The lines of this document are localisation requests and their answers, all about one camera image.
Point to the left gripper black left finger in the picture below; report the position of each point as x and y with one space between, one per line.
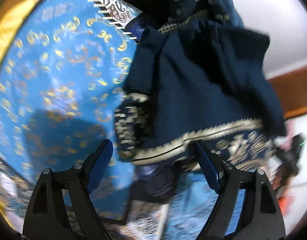
46 216

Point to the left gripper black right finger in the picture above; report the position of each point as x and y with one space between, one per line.
260 215

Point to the navy patterned large garment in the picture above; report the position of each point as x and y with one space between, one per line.
197 75

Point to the brown wooden door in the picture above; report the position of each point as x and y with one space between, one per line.
291 89

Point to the blue patchwork bed cover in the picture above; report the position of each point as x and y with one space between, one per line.
60 80

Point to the yellow cloth at bedside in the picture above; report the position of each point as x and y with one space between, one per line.
12 21

